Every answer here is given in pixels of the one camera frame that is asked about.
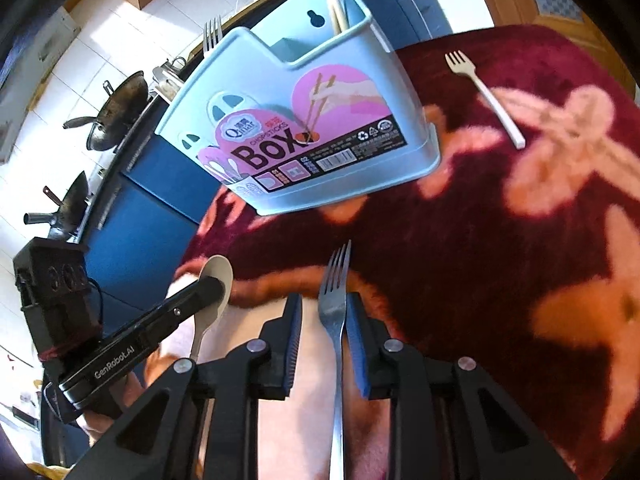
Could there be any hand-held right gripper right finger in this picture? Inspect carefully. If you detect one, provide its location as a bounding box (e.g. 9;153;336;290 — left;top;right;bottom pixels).
346;292;576;480

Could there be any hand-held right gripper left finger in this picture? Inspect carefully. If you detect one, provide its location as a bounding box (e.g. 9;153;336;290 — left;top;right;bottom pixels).
65;292;304;480

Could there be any light blue utensil box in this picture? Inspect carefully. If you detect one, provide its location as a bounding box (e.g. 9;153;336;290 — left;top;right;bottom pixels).
154;0;442;217

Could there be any metal fork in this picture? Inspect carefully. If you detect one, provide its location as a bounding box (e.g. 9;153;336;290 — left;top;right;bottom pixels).
202;16;224;59
318;240;352;480

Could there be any metal kettle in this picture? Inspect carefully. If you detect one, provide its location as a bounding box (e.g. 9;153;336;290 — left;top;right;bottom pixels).
150;57;188;103

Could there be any black wok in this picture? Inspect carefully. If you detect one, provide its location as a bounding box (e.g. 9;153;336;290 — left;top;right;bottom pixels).
62;70;151;152
25;171;90;241

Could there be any white range hood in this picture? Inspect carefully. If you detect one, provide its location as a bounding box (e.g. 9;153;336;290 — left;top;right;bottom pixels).
0;7;78;163

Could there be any beige plastic spoon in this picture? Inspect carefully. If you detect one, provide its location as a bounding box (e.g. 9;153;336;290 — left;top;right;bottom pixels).
189;255;234;363

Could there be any beige plastic fork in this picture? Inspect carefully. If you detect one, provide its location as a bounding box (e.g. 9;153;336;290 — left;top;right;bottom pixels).
445;50;526;149

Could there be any red floral blanket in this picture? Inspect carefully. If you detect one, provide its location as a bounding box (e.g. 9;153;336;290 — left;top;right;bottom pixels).
145;22;640;480

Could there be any person's left hand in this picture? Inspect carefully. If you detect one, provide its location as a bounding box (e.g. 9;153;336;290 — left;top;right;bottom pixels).
80;375;151;446

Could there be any blue kitchen cabinet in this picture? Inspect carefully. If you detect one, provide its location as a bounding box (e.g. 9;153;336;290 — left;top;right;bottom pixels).
42;0;496;466

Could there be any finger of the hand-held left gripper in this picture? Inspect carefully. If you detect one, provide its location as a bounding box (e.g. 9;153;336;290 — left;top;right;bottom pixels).
141;277;229;344

